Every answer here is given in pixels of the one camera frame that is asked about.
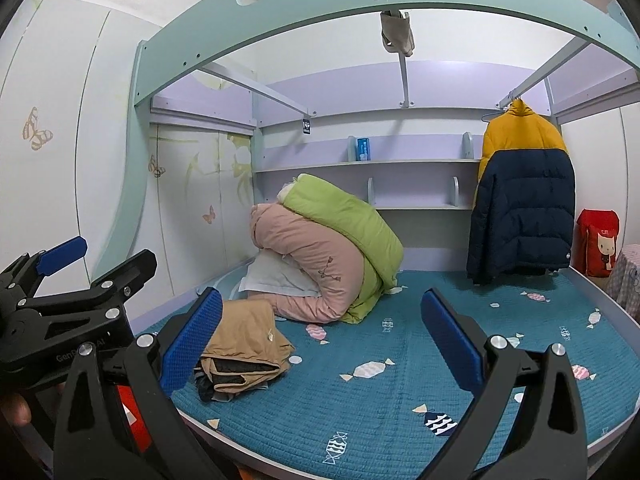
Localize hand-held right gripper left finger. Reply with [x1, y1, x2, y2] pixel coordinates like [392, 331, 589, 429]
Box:
[52, 287, 226, 480]

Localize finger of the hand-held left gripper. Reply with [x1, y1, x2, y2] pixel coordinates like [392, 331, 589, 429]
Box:
[0, 236, 88, 286]
[75, 249, 158, 311]

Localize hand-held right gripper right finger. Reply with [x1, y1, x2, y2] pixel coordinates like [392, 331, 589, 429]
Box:
[420, 287, 586, 480]

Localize tan button-up jacket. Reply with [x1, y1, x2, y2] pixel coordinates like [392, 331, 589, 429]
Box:
[200, 300, 297, 393]

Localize folded dark navy clothes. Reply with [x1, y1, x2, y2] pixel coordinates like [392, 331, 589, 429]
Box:
[195, 367, 236, 403]

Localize clothes hanger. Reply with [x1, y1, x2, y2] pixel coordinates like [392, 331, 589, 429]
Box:
[482, 100, 523, 123]

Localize person's left hand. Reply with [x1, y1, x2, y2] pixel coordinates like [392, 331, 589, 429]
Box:
[0, 392, 33, 428]

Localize blue candy print bed sheet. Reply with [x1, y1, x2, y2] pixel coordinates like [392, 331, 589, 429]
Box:
[135, 267, 636, 473]

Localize light blue striped pillow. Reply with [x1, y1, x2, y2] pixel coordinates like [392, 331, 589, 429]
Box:
[215, 265, 252, 306]

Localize white pillow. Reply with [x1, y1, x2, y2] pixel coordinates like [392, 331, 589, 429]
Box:
[238, 250, 321, 298]

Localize white butterfly wardrobe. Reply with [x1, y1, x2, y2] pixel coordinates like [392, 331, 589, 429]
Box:
[0, 0, 256, 281]

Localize pink quilt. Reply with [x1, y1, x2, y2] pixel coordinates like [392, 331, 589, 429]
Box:
[250, 203, 381, 325]

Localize green quilt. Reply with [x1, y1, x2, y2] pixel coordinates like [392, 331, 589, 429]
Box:
[282, 173, 405, 325]

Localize yellow and navy puffer jacket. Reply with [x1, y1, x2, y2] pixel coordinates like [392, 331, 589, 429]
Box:
[466, 99, 576, 285]

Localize red cartoon bag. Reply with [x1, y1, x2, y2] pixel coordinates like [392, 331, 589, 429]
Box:
[575, 208, 621, 278]

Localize lilac bed shelf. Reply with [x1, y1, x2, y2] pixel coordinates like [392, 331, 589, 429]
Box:
[252, 132, 483, 211]

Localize grey hanging cloth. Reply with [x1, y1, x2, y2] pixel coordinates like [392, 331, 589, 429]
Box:
[380, 9, 416, 57]

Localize teal bunk bed frame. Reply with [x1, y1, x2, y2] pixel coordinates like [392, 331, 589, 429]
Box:
[92, 0, 640, 480]

